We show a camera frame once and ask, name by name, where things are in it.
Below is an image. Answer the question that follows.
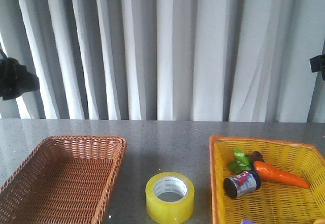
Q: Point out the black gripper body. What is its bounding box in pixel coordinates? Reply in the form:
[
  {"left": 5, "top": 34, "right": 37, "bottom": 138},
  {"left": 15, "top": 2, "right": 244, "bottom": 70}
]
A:
[
  {"left": 309, "top": 54, "right": 325, "bottom": 80},
  {"left": 1, "top": 49, "right": 40, "bottom": 101}
]

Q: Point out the yellow tape roll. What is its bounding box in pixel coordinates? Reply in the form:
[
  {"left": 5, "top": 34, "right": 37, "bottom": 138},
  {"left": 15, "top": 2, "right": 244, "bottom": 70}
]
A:
[{"left": 145, "top": 172, "right": 195, "bottom": 223}]

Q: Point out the brown wicker basket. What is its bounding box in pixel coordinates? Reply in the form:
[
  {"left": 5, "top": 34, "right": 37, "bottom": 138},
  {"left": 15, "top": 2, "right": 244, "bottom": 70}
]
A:
[{"left": 1, "top": 135, "right": 127, "bottom": 223}]

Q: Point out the orange toy carrot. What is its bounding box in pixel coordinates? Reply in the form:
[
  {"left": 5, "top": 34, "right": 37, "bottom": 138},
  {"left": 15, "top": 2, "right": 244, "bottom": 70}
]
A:
[{"left": 246, "top": 151, "right": 310, "bottom": 188}]

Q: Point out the white pleated curtain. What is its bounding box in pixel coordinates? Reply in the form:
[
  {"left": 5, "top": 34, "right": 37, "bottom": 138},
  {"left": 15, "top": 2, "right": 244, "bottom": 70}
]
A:
[{"left": 1, "top": 0, "right": 324, "bottom": 122}]

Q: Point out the green toy leaf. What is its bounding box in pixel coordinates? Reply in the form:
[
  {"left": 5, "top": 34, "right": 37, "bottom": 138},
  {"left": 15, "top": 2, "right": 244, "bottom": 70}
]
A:
[{"left": 227, "top": 147, "right": 253, "bottom": 174}]

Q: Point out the small labelled can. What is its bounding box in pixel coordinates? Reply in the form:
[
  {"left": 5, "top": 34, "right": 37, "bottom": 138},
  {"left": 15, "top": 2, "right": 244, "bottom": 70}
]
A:
[{"left": 223, "top": 170, "right": 261, "bottom": 199}]

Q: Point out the yellow woven basket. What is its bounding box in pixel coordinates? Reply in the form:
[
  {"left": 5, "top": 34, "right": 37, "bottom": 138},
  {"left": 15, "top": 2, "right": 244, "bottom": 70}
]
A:
[{"left": 210, "top": 135, "right": 324, "bottom": 223}]

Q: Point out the purple foam block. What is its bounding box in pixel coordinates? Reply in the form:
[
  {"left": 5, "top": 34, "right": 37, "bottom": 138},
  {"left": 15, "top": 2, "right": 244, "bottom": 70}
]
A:
[{"left": 240, "top": 219, "right": 258, "bottom": 224}]

